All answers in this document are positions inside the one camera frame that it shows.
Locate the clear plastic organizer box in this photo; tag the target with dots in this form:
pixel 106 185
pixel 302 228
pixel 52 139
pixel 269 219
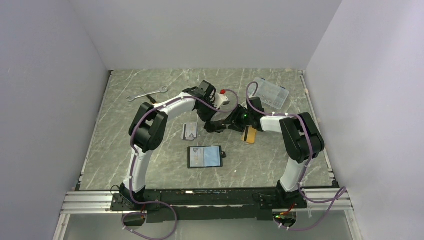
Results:
pixel 269 93

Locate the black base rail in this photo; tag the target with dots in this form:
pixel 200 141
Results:
pixel 258 203

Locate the aluminium frame rail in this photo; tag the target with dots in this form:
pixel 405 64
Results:
pixel 87 202

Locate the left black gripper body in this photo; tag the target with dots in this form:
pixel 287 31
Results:
pixel 207 111

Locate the silver open-end wrench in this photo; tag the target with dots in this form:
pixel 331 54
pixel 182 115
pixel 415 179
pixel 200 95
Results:
pixel 161 90

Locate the tan wooden block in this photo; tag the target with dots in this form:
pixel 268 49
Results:
pixel 249 135

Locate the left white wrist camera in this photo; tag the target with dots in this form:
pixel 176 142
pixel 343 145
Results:
pixel 221 99

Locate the black leather card holder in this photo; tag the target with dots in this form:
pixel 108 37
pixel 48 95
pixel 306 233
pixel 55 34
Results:
pixel 213 156

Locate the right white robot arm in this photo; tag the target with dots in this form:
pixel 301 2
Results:
pixel 301 137

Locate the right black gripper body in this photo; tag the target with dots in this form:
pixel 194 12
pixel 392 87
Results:
pixel 241 118

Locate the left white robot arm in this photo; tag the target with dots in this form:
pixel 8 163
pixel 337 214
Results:
pixel 149 126

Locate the black yellow screwdriver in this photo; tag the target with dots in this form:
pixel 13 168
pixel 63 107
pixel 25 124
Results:
pixel 149 96

